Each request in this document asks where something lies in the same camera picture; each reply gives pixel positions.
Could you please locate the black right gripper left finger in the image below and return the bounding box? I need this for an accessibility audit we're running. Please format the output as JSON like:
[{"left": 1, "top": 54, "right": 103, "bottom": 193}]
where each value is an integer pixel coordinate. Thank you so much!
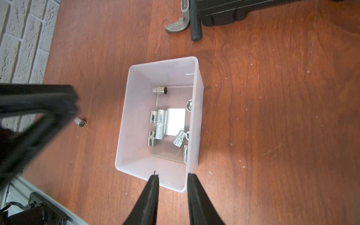
[{"left": 123, "top": 174, "right": 159, "bottom": 225}]

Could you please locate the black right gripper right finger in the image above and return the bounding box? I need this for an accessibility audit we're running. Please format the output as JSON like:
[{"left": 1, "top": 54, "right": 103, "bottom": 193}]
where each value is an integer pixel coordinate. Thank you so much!
[{"left": 187, "top": 173, "right": 225, "bottom": 225}]

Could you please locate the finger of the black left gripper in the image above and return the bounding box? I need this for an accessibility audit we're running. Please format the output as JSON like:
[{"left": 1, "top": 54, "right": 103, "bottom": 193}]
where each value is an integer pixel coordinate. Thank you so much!
[
  {"left": 1, "top": 108, "right": 77, "bottom": 183},
  {"left": 1, "top": 84, "right": 78, "bottom": 115}
]

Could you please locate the long silver socket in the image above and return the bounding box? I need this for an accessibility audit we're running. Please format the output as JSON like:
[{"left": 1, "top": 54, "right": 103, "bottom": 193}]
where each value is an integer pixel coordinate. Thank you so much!
[{"left": 155, "top": 110, "right": 167, "bottom": 140}]

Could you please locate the translucent white storage box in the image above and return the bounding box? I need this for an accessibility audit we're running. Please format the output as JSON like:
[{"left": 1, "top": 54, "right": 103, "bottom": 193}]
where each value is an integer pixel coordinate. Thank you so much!
[{"left": 115, "top": 56, "right": 204, "bottom": 193}]

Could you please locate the grey metal pipe wrench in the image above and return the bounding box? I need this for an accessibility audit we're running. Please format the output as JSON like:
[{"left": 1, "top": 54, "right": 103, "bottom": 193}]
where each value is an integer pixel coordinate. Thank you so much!
[{"left": 165, "top": 0, "right": 203, "bottom": 42}]

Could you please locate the black plastic tool case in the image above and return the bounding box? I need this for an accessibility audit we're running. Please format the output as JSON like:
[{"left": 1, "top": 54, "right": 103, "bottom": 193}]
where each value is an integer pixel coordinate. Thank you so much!
[{"left": 195, "top": 0, "right": 347, "bottom": 27}]

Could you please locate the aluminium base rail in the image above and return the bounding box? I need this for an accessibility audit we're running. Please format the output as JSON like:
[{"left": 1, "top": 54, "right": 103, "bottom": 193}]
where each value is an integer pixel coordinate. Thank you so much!
[{"left": 1, "top": 175, "right": 88, "bottom": 225}]

